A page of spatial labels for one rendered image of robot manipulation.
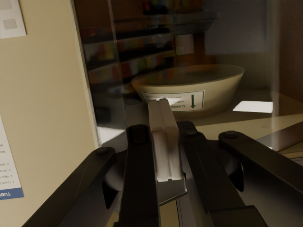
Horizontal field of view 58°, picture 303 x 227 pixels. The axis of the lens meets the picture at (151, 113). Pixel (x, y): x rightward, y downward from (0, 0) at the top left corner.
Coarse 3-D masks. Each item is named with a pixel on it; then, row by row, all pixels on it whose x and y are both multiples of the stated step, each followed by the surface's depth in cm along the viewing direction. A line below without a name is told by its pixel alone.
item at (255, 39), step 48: (96, 0) 17; (144, 0) 19; (192, 0) 21; (240, 0) 23; (288, 0) 26; (96, 48) 18; (144, 48) 20; (192, 48) 22; (240, 48) 24; (288, 48) 27; (96, 96) 19; (144, 96) 21; (192, 96) 23; (240, 96) 25; (288, 96) 29; (288, 144) 31
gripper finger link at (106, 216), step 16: (96, 160) 12; (112, 160) 13; (80, 176) 11; (96, 176) 11; (64, 192) 10; (80, 192) 10; (96, 192) 11; (112, 192) 13; (48, 208) 9; (64, 208) 9; (80, 208) 10; (96, 208) 11; (112, 208) 12; (32, 224) 8; (48, 224) 8; (64, 224) 9; (80, 224) 9; (96, 224) 11
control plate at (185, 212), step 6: (300, 162) 34; (180, 198) 32; (186, 198) 32; (180, 204) 32; (186, 204) 32; (180, 210) 32; (186, 210) 32; (192, 210) 32; (180, 216) 32; (186, 216) 31; (192, 216) 31; (180, 222) 31; (186, 222) 31; (192, 222) 31
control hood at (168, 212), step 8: (296, 144) 36; (280, 152) 35; (288, 152) 35; (296, 152) 34; (160, 208) 32; (168, 208) 32; (176, 208) 32; (112, 216) 32; (168, 216) 32; (176, 216) 32; (112, 224) 32; (168, 224) 31; (176, 224) 31
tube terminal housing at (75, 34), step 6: (72, 18) 32; (72, 24) 32; (78, 42) 32; (78, 48) 33; (78, 54) 33; (78, 60) 33; (84, 78) 34; (84, 84) 34; (84, 90) 34; (90, 108) 35; (90, 114) 35; (90, 120) 35; (96, 138) 36; (96, 144) 36
